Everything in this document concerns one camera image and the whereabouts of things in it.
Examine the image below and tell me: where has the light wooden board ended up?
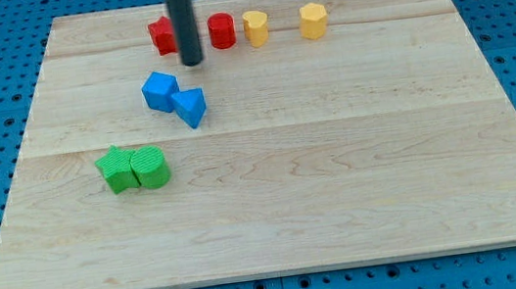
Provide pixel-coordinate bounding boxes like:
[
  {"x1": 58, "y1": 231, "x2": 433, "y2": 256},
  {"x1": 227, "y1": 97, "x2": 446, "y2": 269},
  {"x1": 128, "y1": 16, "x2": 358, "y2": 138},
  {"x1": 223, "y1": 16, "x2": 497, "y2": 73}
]
[{"x1": 0, "y1": 0, "x2": 516, "y2": 289}]

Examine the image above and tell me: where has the blue triangular block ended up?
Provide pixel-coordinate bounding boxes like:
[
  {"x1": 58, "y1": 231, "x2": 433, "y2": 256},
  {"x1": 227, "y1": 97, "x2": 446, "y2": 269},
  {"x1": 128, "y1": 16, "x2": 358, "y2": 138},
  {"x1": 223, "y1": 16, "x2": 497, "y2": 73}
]
[{"x1": 171, "y1": 87, "x2": 207, "y2": 128}]

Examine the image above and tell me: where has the green cylinder block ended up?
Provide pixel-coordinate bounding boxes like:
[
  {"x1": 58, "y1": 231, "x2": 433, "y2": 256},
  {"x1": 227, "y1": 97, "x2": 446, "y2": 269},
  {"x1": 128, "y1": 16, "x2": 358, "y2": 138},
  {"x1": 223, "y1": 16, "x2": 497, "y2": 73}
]
[{"x1": 130, "y1": 146, "x2": 171, "y2": 189}]

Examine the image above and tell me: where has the blue cube block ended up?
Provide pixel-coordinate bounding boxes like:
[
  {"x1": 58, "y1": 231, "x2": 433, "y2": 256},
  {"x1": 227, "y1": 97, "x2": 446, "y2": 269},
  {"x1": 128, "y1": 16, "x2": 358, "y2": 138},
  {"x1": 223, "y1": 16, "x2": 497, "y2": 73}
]
[{"x1": 142, "y1": 72, "x2": 179, "y2": 113}]

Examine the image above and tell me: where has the yellow heart block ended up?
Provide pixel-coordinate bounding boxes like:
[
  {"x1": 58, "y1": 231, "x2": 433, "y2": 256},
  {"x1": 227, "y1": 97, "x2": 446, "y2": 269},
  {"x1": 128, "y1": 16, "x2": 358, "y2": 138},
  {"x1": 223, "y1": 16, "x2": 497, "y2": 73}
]
[{"x1": 242, "y1": 10, "x2": 269, "y2": 48}]

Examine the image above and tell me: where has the red cylinder block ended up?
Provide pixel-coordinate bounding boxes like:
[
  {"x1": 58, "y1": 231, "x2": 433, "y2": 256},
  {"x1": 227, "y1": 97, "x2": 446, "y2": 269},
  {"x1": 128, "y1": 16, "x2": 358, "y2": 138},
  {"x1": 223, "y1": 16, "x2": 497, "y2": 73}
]
[{"x1": 207, "y1": 13, "x2": 237, "y2": 50}]

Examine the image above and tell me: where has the yellow hexagon block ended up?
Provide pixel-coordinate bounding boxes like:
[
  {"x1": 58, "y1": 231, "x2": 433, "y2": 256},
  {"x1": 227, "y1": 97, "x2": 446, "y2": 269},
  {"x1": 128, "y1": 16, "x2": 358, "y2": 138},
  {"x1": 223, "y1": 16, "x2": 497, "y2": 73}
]
[{"x1": 299, "y1": 2, "x2": 328, "y2": 40}]

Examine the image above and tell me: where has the green star block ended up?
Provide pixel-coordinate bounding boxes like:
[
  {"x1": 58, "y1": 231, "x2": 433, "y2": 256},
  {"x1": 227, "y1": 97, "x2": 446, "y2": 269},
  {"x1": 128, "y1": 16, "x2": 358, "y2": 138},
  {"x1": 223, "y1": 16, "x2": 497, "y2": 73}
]
[{"x1": 94, "y1": 145, "x2": 140, "y2": 194}]

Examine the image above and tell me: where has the red star block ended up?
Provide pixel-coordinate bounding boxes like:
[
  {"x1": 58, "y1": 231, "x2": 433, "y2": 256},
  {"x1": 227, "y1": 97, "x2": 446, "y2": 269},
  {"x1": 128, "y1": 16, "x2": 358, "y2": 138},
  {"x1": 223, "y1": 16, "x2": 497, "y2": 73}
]
[{"x1": 147, "y1": 16, "x2": 177, "y2": 56}]

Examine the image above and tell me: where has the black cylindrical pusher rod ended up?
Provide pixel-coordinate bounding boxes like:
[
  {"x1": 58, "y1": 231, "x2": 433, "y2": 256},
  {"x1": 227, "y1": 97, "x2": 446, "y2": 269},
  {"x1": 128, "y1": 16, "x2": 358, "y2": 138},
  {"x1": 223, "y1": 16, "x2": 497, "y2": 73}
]
[{"x1": 164, "y1": 0, "x2": 204, "y2": 67}]

